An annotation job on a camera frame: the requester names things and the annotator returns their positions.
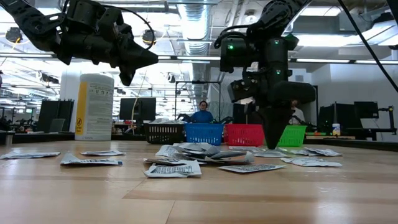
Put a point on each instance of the small wipes bottle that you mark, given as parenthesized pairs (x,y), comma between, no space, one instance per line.
(336,129)

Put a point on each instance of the long ceiling light strip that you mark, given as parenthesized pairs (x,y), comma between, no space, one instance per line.
(203,58)
(323,60)
(376,62)
(26,55)

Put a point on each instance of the grey fabric cover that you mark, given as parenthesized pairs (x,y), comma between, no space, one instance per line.
(217,107)

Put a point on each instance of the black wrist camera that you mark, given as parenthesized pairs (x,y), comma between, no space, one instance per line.
(112,21)
(244,90)

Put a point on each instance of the blue slotted plastic basket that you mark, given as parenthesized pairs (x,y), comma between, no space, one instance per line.
(204,134)

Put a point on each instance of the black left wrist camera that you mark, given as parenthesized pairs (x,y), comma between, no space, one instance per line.
(112,21)

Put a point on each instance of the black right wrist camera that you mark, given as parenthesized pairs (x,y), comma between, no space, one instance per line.
(244,90)

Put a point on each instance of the white packet black print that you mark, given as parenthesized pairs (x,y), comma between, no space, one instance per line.
(230,155)
(169,161)

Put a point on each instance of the white packet navy print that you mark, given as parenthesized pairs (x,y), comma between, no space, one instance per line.
(28,155)
(102,153)
(90,161)

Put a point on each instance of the black slotted plastic basket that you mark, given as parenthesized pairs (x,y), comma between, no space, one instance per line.
(164,133)

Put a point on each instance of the white wipes canister yellow label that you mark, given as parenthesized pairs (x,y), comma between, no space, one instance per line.
(99,109)

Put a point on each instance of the wall air vent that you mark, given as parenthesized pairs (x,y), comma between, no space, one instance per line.
(299,78)

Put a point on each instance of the black ceiling device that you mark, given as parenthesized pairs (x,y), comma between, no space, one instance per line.
(14,35)
(148,36)

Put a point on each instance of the small black background robot arm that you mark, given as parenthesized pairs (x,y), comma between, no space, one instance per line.
(223,119)
(184,117)

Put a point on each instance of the person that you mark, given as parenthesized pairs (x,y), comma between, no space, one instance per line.
(202,115)
(298,115)

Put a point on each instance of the black partition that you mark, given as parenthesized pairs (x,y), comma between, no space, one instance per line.
(239,113)

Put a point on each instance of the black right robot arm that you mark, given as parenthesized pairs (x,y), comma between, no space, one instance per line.
(273,31)

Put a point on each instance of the wooden board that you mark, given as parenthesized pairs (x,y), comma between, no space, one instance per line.
(329,137)

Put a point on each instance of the green slotted plastic basket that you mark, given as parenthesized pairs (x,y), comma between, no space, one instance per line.
(295,135)

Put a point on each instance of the black rig frame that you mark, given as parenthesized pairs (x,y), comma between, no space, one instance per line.
(197,82)
(317,105)

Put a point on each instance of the grey cup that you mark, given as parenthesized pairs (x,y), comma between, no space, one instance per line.
(8,138)

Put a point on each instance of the black diagonal strut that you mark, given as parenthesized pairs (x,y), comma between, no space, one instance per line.
(367,43)

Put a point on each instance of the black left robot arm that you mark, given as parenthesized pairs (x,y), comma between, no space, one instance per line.
(31,21)

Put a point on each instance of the red slotted plastic basket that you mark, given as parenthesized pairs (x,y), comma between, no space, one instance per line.
(244,135)

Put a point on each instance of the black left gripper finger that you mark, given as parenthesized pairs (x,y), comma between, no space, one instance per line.
(143,57)

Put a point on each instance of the black standing panels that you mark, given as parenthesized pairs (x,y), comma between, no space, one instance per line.
(57,109)

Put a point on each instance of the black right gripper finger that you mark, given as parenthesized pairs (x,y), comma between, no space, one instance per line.
(275,124)

